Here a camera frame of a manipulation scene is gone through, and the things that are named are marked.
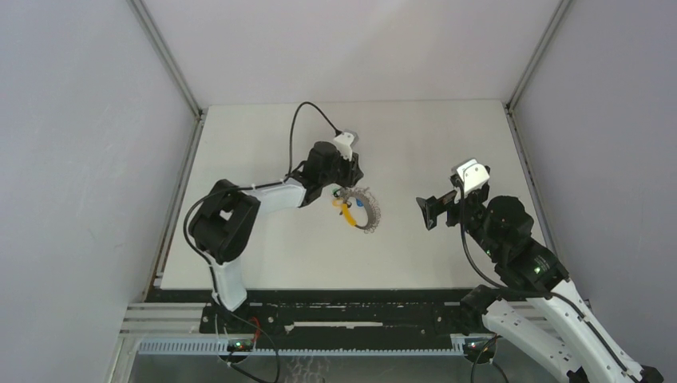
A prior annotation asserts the aluminium frame post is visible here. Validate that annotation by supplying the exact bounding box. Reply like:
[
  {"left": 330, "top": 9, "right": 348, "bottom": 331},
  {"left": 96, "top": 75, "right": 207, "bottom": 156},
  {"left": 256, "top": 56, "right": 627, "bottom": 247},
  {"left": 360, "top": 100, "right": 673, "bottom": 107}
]
[
  {"left": 127, "top": 0, "right": 204, "bottom": 295},
  {"left": 503, "top": 1, "right": 576, "bottom": 251}
]

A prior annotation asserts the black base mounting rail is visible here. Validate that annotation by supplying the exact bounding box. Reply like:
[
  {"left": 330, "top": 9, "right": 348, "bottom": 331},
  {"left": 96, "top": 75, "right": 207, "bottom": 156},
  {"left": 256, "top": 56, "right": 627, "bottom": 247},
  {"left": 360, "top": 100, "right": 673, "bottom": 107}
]
[{"left": 146, "top": 288, "right": 488, "bottom": 352}]

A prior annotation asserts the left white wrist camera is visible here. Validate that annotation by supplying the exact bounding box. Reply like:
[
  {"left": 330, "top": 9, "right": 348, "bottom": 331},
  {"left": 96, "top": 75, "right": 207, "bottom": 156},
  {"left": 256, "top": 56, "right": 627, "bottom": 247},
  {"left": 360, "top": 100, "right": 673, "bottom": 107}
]
[{"left": 332, "top": 131, "right": 359, "bottom": 161}]

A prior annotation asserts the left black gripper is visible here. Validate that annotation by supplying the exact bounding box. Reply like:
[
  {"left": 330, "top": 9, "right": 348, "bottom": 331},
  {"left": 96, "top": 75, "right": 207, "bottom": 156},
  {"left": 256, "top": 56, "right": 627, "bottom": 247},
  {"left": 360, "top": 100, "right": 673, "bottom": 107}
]
[{"left": 319, "top": 147, "right": 363, "bottom": 188}]

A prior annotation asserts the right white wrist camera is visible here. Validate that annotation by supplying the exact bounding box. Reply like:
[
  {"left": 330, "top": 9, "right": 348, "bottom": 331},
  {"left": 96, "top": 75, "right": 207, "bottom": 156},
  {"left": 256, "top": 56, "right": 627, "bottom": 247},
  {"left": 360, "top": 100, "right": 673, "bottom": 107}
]
[{"left": 452, "top": 158, "right": 490, "bottom": 195}]

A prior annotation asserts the left black camera cable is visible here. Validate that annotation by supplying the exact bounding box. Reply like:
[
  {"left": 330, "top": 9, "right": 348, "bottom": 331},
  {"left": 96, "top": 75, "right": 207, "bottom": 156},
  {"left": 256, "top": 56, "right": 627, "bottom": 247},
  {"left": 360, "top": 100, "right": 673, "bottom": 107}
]
[{"left": 183, "top": 101, "right": 342, "bottom": 308}]

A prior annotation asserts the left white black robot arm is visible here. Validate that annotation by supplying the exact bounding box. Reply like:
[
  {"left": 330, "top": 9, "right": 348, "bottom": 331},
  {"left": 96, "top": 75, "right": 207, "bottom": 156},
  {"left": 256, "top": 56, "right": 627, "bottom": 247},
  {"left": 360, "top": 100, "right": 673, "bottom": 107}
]
[{"left": 182, "top": 141, "right": 364, "bottom": 333}]

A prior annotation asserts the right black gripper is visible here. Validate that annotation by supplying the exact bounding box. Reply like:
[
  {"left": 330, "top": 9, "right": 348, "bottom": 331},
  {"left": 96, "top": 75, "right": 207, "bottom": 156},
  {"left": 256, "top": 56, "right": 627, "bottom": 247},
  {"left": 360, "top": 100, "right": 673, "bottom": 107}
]
[{"left": 415, "top": 184, "right": 501, "bottom": 259}]

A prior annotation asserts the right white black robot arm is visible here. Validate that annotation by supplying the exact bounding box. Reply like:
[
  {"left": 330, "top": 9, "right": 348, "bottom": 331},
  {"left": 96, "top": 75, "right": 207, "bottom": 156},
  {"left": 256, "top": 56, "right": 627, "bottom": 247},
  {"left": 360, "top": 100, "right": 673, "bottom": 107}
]
[{"left": 417, "top": 161, "right": 663, "bottom": 382}]

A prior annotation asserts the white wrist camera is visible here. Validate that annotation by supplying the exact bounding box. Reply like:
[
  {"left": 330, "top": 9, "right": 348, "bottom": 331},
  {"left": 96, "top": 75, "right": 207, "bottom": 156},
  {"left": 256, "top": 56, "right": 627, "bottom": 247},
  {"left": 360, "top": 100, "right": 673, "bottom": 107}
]
[
  {"left": 452, "top": 158, "right": 490, "bottom": 195},
  {"left": 332, "top": 131, "right": 359, "bottom": 161}
]

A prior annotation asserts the white slotted cable duct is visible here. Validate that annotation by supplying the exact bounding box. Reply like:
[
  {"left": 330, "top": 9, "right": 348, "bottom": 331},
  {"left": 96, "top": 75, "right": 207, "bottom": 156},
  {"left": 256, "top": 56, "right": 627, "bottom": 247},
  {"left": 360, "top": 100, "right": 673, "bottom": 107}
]
[{"left": 136, "top": 338, "right": 468, "bottom": 357}]

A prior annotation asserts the right aluminium frame post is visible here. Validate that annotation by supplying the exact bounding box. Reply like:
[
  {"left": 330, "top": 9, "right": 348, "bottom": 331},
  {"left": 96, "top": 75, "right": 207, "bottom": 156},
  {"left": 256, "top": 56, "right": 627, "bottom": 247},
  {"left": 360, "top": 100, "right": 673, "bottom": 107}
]
[{"left": 503, "top": 1, "right": 576, "bottom": 251}]

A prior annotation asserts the left aluminium frame post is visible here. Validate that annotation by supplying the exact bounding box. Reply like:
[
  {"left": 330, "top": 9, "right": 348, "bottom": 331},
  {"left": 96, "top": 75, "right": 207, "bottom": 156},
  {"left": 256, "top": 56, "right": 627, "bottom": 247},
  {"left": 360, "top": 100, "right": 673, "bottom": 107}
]
[{"left": 127, "top": 0, "right": 204, "bottom": 295}]

